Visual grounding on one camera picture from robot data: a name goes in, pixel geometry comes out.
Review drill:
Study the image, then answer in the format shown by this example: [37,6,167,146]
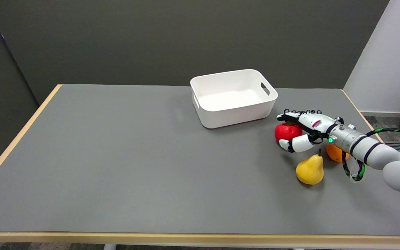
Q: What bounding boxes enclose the black green braided cable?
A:
[341,128,400,182]

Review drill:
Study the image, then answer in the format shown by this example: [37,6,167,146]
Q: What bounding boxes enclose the white plastic storage bin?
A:
[190,69,278,129]

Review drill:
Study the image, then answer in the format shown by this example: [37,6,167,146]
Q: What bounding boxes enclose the gray table mat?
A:
[0,84,400,236]

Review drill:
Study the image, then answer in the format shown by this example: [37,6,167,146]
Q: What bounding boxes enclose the orange persimmon fruit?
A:
[326,143,350,163]

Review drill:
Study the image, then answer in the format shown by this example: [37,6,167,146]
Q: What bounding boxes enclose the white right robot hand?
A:
[276,110,339,153]

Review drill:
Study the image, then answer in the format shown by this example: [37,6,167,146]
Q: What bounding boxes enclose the yellow pear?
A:
[295,149,324,185]

